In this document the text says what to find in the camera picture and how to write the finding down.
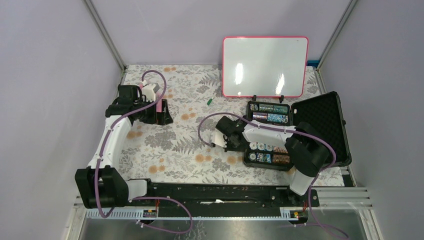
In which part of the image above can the black poker chip case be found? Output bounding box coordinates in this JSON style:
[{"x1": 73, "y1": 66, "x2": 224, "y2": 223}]
[{"x1": 227, "y1": 91, "x2": 352, "y2": 177}]

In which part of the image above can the pink framed whiteboard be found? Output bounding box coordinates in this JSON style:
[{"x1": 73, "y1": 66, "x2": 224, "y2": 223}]
[{"x1": 221, "y1": 36, "x2": 309, "y2": 98}]

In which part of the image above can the blue clip at corner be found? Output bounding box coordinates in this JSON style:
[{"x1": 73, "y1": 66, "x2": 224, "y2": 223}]
[{"x1": 306, "y1": 60, "x2": 320, "y2": 68}]

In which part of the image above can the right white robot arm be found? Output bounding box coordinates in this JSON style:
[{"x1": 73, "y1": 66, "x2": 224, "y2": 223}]
[{"x1": 209, "y1": 116, "x2": 337, "y2": 206}]

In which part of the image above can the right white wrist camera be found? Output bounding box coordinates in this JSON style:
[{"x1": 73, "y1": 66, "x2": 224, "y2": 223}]
[{"x1": 209, "y1": 130, "x2": 227, "y2": 149}]

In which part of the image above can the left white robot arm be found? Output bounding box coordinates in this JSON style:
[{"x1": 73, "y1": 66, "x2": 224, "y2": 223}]
[{"x1": 74, "y1": 83, "x2": 173, "y2": 209}]

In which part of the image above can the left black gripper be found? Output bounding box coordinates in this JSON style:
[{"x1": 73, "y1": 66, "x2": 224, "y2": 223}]
[{"x1": 133, "y1": 97, "x2": 172, "y2": 125}]

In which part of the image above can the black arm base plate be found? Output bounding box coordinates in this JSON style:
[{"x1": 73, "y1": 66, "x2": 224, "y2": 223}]
[{"x1": 129, "y1": 181, "x2": 320, "y2": 219}]

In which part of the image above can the pink eraser block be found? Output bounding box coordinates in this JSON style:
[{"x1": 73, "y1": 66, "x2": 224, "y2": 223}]
[{"x1": 156, "y1": 99, "x2": 163, "y2": 113}]

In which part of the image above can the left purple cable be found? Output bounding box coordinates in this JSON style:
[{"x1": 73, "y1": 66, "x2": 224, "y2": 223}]
[{"x1": 93, "y1": 69, "x2": 194, "y2": 235}]

